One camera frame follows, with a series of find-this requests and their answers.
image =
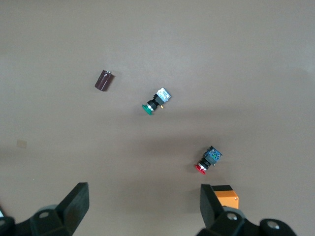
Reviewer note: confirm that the brown tape patch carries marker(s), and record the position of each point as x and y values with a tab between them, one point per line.
21	144

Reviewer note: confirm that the dark maroon capacitor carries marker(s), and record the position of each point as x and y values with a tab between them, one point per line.
104	80

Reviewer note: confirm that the green push button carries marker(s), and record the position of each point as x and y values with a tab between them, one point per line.
157	100

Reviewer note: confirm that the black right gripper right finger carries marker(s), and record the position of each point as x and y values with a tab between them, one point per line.
211	209

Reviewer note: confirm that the red push button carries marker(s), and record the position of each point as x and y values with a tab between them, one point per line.
209	159

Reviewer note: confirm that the orange box with hole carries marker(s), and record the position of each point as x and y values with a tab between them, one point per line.
227	196

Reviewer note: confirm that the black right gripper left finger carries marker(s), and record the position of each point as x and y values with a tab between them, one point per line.
73	206

